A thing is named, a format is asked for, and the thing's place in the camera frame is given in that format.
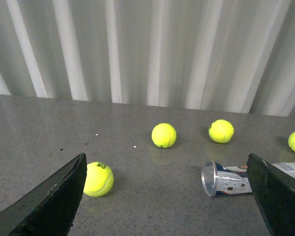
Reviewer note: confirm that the right centre tennis ball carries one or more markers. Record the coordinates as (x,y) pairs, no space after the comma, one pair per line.
(221,131)

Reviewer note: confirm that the near left tennis ball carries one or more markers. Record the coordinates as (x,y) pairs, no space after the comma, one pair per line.
(99,180)

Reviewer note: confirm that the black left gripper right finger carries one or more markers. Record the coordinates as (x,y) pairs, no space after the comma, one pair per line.
(274,193)

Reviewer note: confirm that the middle tennis ball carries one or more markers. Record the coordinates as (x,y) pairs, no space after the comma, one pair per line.
(164,135)

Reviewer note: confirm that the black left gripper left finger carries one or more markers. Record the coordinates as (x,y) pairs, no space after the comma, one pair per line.
(50,208)

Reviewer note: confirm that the white pleated curtain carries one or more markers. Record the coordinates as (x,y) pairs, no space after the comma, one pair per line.
(217,55)

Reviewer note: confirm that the clear tennis ball can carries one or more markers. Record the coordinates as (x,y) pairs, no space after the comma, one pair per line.
(219,180)

